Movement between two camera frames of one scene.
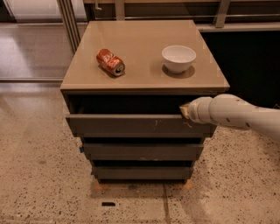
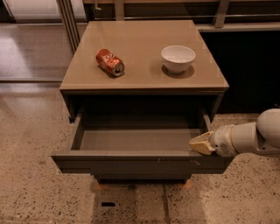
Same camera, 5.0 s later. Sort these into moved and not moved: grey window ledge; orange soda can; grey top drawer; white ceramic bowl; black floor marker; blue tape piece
Moved: blue tape piece; grey top drawer
Not moved: black floor marker; grey window ledge; orange soda can; white ceramic bowl
